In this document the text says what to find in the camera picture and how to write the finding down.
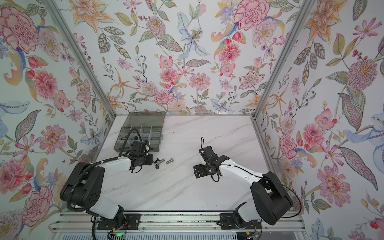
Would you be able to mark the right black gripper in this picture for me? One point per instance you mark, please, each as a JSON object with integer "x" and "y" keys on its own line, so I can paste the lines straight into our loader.
{"x": 201, "y": 172}

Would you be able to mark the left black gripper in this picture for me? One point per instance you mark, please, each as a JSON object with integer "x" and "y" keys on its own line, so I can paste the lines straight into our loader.
{"x": 150, "y": 160}

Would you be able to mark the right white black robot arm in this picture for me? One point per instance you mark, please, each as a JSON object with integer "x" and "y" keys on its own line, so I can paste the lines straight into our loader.
{"x": 270, "y": 198}

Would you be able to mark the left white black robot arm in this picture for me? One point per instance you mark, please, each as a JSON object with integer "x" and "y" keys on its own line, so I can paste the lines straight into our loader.
{"x": 82, "y": 192}

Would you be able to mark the grey plastic organizer box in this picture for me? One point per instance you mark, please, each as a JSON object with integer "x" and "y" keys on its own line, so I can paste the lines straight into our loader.
{"x": 146, "y": 126}

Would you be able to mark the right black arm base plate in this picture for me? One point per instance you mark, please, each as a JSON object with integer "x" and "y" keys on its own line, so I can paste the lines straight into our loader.
{"x": 234, "y": 222}

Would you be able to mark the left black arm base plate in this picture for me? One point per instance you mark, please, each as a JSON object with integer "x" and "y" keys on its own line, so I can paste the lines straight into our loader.
{"x": 128, "y": 222}

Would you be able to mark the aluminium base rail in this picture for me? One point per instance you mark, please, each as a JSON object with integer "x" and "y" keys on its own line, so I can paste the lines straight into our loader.
{"x": 194, "y": 221}

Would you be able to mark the left aluminium corner post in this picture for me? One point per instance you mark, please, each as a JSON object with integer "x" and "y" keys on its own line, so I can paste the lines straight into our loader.
{"x": 59, "y": 20}

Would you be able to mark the aluminium corner post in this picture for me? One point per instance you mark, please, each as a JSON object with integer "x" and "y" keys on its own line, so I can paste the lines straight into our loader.
{"x": 302, "y": 15}
{"x": 59, "y": 20}

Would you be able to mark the right aluminium corner post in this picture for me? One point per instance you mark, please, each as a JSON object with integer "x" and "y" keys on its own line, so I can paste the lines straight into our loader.
{"x": 302, "y": 15}

